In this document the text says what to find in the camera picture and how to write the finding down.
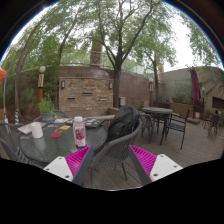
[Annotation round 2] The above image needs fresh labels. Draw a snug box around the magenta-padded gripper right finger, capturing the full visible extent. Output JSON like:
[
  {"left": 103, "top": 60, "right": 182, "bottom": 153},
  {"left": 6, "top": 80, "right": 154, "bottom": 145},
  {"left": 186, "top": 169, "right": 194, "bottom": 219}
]
[{"left": 128, "top": 144, "right": 184, "bottom": 187}]

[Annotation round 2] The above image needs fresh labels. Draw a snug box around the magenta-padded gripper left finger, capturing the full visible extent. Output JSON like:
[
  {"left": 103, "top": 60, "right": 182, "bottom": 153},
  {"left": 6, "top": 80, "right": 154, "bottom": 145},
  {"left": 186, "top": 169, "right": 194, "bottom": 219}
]
[{"left": 43, "top": 144, "right": 96, "bottom": 187}]

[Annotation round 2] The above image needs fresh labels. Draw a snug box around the pink juice bottle white cap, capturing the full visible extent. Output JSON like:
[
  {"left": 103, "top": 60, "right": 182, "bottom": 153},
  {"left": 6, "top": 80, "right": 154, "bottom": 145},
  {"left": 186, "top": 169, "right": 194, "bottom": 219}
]
[{"left": 72, "top": 116, "right": 88, "bottom": 148}]

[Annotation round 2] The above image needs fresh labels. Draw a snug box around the black laptop with stickers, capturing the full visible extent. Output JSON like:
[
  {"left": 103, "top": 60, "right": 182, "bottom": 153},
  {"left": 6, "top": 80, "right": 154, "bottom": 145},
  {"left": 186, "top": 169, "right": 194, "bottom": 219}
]
[{"left": 84, "top": 118, "right": 106, "bottom": 130}]

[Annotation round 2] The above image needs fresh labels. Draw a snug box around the black backpack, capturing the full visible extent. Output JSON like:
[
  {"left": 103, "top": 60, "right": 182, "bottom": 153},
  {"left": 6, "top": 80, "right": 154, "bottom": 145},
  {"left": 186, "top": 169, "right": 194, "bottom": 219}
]
[{"left": 106, "top": 104, "right": 140, "bottom": 143}]

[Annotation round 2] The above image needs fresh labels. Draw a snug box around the white cup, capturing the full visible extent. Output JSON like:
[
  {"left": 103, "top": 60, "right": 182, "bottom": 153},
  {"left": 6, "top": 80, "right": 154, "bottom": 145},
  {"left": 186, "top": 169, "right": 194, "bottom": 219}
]
[{"left": 30, "top": 121, "right": 44, "bottom": 139}]

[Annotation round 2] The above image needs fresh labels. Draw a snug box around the round dark patio table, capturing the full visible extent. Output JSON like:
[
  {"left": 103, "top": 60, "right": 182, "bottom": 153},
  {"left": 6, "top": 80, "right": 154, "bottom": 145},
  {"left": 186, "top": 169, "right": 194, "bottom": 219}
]
[{"left": 141, "top": 106, "right": 174, "bottom": 145}]

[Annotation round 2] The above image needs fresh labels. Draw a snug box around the green plant in blue pot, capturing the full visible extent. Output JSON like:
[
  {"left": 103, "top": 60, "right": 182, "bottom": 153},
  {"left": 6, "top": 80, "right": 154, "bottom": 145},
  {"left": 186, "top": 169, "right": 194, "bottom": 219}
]
[{"left": 37, "top": 95, "right": 56, "bottom": 123}]

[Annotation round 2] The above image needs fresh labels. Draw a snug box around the silver laptop with stickers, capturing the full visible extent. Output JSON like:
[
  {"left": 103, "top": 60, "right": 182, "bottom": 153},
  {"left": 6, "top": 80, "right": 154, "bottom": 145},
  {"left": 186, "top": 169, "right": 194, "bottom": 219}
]
[{"left": 17, "top": 122, "right": 48, "bottom": 136}]

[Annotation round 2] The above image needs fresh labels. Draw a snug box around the blue yellow striped bollard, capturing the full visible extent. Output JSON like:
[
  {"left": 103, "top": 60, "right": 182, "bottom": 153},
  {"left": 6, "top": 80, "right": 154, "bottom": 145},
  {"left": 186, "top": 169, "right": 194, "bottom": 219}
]
[{"left": 13, "top": 108, "right": 21, "bottom": 126}]

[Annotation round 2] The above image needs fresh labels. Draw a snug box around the tall tree dark trunk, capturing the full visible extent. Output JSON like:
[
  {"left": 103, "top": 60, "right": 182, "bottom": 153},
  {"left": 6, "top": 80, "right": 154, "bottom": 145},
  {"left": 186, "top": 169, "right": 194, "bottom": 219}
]
[{"left": 94, "top": 0, "right": 158, "bottom": 109}]

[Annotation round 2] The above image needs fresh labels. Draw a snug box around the closed maroon patio umbrella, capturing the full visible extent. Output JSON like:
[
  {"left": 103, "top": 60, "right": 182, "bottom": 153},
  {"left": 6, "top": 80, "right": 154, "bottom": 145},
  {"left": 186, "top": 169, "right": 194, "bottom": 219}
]
[{"left": 189, "top": 65, "right": 202, "bottom": 112}]

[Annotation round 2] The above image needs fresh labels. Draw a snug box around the leaning tree pale trunk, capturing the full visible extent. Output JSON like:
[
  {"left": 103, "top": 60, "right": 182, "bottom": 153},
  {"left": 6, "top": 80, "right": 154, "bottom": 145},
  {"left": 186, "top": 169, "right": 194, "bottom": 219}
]
[{"left": 13, "top": 19, "right": 46, "bottom": 113}]

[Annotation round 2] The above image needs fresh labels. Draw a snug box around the orange patio umbrella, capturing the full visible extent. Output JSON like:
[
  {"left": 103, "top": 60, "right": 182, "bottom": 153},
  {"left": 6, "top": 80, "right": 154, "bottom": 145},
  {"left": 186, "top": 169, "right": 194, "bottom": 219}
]
[{"left": 0, "top": 66, "right": 8, "bottom": 83}]

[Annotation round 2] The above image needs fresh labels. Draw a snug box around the wooden lamp post white globe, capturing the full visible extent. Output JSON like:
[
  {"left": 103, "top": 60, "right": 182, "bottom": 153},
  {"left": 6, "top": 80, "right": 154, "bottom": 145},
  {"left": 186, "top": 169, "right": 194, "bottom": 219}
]
[{"left": 36, "top": 65, "right": 47, "bottom": 105}]

